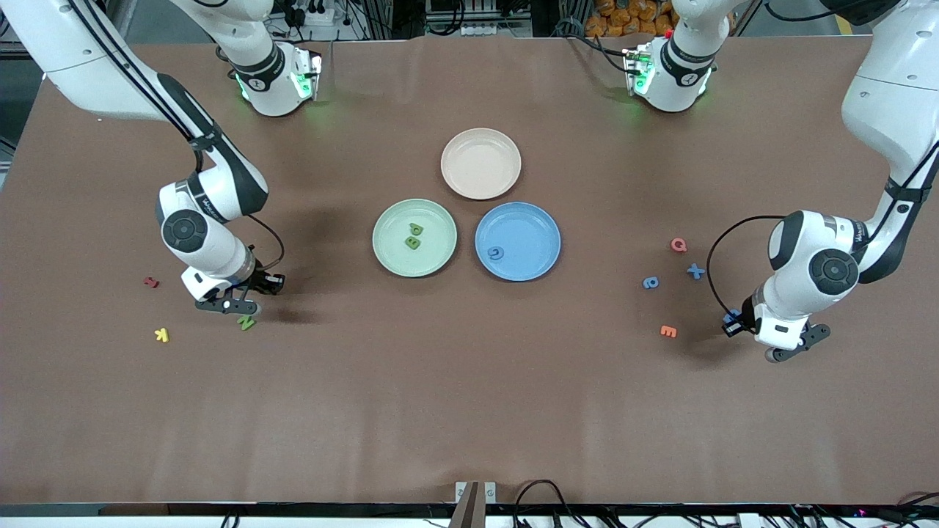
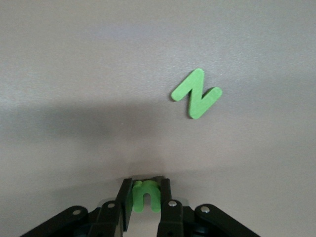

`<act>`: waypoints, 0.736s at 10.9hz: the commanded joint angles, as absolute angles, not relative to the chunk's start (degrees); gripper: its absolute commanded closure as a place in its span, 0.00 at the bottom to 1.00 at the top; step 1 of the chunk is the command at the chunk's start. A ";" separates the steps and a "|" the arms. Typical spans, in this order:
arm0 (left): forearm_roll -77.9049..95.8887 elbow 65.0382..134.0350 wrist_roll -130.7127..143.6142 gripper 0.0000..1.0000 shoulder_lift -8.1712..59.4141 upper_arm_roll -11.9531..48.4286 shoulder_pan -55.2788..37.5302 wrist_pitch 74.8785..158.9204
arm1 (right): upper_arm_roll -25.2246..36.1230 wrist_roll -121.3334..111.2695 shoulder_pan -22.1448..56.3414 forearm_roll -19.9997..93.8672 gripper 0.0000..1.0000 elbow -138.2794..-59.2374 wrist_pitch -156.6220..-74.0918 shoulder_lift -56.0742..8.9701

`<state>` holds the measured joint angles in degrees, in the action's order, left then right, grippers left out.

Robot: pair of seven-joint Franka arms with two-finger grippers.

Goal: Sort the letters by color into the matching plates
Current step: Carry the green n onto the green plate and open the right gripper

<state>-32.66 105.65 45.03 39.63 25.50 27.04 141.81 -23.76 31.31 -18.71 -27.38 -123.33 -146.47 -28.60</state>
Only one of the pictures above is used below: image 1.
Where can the black table edge strip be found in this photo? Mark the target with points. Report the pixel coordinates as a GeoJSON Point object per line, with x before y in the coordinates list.
{"type": "Point", "coordinates": [293, 510]}

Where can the blue foam letter x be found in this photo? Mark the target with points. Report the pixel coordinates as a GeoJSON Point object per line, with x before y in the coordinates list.
{"type": "Point", "coordinates": [695, 271]}

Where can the blue foam letter m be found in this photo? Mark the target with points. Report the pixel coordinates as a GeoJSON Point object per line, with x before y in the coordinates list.
{"type": "Point", "coordinates": [731, 316]}

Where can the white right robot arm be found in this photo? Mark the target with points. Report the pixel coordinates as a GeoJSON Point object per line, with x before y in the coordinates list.
{"type": "Point", "coordinates": [213, 253]}

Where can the pink foam letter Q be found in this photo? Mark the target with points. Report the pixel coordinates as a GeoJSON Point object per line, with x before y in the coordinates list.
{"type": "Point", "coordinates": [672, 245]}

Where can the bag of orange fruits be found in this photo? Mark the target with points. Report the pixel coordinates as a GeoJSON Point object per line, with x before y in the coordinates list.
{"type": "Point", "coordinates": [616, 22]}

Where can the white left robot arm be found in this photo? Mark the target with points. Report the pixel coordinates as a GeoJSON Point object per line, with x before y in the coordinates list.
{"type": "Point", "coordinates": [796, 279]}

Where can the beige plate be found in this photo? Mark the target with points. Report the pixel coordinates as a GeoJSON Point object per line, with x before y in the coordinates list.
{"type": "Point", "coordinates": [481, 163]}

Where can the blue foam letter a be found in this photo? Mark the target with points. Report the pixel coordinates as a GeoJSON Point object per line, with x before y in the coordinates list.
{"type": "Point", "coordinates": [654, 283]}

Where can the green foam letter B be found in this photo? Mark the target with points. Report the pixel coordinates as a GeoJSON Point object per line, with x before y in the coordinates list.
{"type": "Point", "coordinates": [413, 243]}

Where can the blue plate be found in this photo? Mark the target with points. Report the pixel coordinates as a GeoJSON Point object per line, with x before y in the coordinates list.
{"type": "Point", "coordinates": [524, 227]}

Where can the brown table cover mat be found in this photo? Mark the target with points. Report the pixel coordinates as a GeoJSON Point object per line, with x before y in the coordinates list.
{"type": "Point", "coordinates": [469, 403]}

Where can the green foam letter N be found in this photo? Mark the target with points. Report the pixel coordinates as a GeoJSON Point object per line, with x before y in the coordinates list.
{"type": "Point", "coordinates": [247, 324]}

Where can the white power strip with plugs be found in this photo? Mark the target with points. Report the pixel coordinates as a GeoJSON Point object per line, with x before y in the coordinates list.
{"type": "Point", "coordinates": [317, 13]}

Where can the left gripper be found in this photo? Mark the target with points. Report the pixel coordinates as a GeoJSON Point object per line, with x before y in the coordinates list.
{"type": "Point", "coordinates": [744, 314]}

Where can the green plate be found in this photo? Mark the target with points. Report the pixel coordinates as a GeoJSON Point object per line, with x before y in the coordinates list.
{"type": "Point", "coordinates": [400, 257]}

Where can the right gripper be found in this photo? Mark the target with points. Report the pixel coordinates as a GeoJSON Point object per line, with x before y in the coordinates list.
{"type": "Point", "coordinates": [260, 280]}

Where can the metal table edge bracket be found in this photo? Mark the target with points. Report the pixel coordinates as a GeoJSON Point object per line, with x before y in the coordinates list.
{"type": "Point", "coordinates": [475, 490]}

